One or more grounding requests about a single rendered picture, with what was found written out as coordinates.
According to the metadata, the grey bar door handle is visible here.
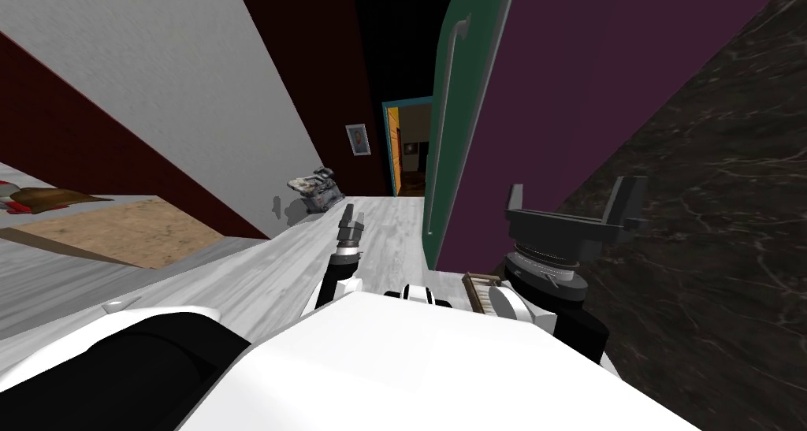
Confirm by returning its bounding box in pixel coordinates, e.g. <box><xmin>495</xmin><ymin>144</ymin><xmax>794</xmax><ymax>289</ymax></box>
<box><xmin>427</xmin><ymin>13</ymin><xmax>474</xmax><ymax>237</ymax></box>

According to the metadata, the framed portrait picture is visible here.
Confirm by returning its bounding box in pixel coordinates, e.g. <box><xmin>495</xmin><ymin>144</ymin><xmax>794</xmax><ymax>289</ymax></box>
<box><xmin>344</xmin><ymin>122</ymin><xmax>373</xmax><ymax>158</ymax></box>

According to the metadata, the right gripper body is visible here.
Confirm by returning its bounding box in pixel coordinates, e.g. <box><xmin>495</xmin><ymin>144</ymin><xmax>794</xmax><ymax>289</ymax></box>
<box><xmin>504</xmin><ymin>208</ymin><xmax>650</xmax><ymax>263</ymax></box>

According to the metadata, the green door leaf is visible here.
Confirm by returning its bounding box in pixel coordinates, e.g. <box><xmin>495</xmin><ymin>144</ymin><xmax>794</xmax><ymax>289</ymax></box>
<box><xmin>421</xmin><ymin>0</ymin><xmax>521</xmax><ymax>272</ymax></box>

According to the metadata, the orange door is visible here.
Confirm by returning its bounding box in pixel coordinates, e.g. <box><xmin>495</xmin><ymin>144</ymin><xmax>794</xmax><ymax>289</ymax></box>
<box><xmin>385</xmin><ymin>106</ymin><xmax>402</xmax><ymax>196</ymax></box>

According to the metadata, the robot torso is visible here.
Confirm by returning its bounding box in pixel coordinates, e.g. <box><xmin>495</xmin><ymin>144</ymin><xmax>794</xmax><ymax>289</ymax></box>
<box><xmin>178</xmin><ymin>283</ymin><xmax>702</xmax><ymax>431</ymax></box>

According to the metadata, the grey white cluttered appliance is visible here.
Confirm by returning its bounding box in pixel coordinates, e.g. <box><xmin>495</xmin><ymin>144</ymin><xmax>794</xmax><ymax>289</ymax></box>
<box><xmin>286</xmin><ymin>165</ymin><xmax>347</xmax><ymax>216</ymax></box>

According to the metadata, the brown slatted wooden crate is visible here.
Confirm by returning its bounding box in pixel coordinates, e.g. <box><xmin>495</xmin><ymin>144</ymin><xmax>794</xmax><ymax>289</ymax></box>
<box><xmin>461</xmin><ymin>271</ymin><xmax>504</xmax><ymax>317</ymax></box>

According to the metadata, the tan rug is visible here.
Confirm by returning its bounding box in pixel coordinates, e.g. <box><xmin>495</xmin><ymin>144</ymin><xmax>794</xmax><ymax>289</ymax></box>
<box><xmin>11</xmin><ymin>196</ymin><xmax>226</xmax><ymax>271</ymax></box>

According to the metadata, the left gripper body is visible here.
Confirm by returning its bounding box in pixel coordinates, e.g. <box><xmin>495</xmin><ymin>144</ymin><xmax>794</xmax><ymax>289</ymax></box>
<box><xmin>337</xmin><ymin>219</ymin><xmax>366</xmax><ymax>249</ymax></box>

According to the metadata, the red white object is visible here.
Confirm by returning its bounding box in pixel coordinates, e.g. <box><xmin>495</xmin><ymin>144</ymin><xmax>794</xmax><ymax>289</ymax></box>
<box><xmin>0</xmin><ymin>178</ymin><xmax>34</xmax><ymax>216</ymax></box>

